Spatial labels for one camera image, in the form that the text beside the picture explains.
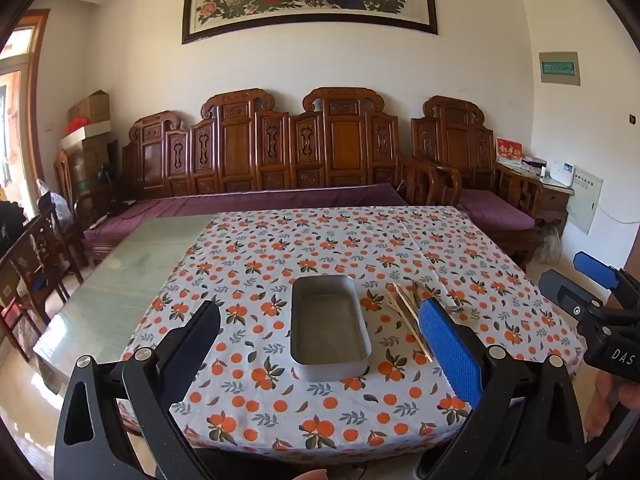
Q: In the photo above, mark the red decoration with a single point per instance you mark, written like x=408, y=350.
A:
x=77, y=125

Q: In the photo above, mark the carved wooden sofa bench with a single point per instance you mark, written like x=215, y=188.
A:
x=240, y=145

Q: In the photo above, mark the person's right hand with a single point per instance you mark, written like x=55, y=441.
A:
x=597, y=405

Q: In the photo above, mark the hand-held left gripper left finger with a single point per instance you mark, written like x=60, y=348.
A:
x=192, y=350

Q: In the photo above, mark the white desk device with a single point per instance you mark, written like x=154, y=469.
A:
x=562, y=172

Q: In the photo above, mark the green-framed wall panel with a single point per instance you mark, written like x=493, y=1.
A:
x=560, y=67

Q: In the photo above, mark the white electrical cabinet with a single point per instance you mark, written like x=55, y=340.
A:
x=584, y=200

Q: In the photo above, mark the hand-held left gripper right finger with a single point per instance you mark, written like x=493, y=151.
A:
x=450, y=350

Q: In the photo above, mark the wooden door frame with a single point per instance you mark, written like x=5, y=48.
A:
x=35, y=110

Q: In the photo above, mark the tissue box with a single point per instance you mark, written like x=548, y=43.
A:
x=532, y=162

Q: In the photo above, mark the wooden side table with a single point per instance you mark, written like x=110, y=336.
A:
x=552, y=200

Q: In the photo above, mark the person's left hand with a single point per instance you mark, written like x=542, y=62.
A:
x=305, y=476

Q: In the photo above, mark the black desk lamp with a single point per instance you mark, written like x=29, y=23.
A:
x=106, y=175

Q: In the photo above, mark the orange fruit print tablecloth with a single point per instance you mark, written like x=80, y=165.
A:
x=300, y=250

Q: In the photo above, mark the dark cloth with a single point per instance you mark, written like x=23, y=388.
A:
x=10, y=225

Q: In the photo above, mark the purple armchair cushion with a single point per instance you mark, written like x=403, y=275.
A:
x=495, y=210

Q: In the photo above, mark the rectangular metal tray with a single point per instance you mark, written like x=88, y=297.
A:
x=325, y=330

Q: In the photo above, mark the grey furry thing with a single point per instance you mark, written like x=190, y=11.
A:
x=550, y=242

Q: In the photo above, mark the large printed cardboard box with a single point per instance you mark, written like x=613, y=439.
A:
x=90, y=165

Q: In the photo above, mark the wooden dining chair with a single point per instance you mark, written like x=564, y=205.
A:
x=37, y=255
x=64, y=175

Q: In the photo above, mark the red gift box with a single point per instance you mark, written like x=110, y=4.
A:
x=509, y=151

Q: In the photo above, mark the white-lidded box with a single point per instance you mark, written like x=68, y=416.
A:
x=87, y=134

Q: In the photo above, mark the clear plastic bag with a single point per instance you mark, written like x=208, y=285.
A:
x=61, y=207

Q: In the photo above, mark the purple sofa cushion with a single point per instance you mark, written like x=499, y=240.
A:
x=225, y=202

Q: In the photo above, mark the carved wooden armchair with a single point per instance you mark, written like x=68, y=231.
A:
x=455, y=135

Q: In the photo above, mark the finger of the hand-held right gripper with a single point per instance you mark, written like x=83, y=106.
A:
x=565, y=292
x=595, y=263

